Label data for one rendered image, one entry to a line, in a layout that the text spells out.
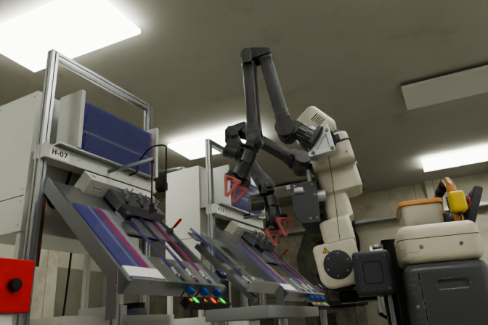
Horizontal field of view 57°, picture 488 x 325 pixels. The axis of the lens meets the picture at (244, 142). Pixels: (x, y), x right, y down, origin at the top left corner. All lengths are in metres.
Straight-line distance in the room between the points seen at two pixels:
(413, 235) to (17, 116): 1.97
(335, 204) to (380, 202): 7.78
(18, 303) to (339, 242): 1.09
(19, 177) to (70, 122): 0.35
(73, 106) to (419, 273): 1.77
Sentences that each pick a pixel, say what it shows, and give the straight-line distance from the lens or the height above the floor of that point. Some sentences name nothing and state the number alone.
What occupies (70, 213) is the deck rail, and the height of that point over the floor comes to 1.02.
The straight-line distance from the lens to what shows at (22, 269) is 1.63.
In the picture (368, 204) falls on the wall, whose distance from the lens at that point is 9.61.
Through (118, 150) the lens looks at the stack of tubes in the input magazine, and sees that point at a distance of 2.53.
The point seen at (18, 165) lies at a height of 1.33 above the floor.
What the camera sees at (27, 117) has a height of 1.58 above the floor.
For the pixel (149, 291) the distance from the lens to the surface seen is 1.90.
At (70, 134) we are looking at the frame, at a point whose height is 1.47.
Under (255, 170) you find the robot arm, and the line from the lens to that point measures 2.07.
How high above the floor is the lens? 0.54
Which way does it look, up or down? 22 degrees up
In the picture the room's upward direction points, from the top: 4 degrees counter-clockwise
